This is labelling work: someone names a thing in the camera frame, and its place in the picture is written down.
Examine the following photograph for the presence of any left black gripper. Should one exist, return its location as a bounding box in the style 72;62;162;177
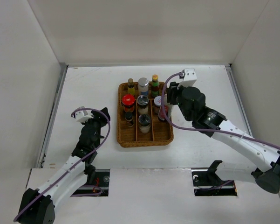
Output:
81;107;109;148

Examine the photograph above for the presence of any black cap soy sauce bottle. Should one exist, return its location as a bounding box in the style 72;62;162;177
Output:
158;96;173;122

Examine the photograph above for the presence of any small white red lid jar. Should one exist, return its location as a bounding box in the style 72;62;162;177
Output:
153;96;162;114

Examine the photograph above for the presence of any yellow cap green label bottle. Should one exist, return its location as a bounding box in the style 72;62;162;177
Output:
150;74;159;98

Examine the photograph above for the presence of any black cap spice bottle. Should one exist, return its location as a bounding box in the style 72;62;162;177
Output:
125;112;134;127

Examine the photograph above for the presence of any steel top glass grinder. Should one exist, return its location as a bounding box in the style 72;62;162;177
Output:
137;95;149;115

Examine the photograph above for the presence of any black lid shaker jar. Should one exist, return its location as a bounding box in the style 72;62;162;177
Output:
138;114;151;133

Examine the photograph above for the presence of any silver lid blue label jar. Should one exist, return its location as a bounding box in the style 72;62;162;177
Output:
138;77;149;96

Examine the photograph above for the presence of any red lid chili sauce jar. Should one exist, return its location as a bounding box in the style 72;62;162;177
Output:
122;94;136;113

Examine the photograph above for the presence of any cork top yellow label bottle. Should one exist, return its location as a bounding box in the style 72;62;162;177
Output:
128;78;135;96

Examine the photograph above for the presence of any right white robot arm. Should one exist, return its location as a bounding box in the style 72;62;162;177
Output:
166;82;280;194

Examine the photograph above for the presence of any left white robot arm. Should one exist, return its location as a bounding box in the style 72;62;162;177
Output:
14;107;110;224

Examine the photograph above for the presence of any brown wicker divided basket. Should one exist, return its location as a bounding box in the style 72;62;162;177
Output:
116;83;174;148

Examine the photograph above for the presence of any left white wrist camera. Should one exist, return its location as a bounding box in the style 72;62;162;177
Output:
71;106;92;123

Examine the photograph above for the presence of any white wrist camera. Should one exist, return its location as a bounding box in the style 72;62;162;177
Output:
71;106;92;123
178;68;197;88

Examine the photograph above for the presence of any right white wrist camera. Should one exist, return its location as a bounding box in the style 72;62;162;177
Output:
178;68;197;88

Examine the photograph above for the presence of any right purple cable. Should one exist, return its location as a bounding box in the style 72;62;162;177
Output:
158;72;280;154

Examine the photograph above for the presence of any purple cable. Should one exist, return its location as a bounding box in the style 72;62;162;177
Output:
13;107;111;222
158;72;280;154

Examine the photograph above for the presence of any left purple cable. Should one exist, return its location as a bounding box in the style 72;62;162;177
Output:
13;107;111;222

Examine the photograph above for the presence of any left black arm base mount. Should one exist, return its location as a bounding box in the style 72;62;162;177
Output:
72;165;110;197

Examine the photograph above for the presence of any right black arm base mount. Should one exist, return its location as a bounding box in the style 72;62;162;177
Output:
191;160;237;196

